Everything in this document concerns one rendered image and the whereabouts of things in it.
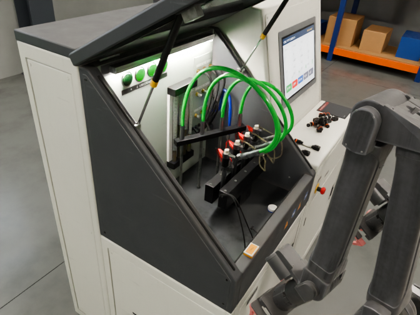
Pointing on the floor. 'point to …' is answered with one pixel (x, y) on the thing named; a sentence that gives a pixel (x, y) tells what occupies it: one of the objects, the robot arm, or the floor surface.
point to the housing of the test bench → (69, 145)
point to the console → (317, 204)
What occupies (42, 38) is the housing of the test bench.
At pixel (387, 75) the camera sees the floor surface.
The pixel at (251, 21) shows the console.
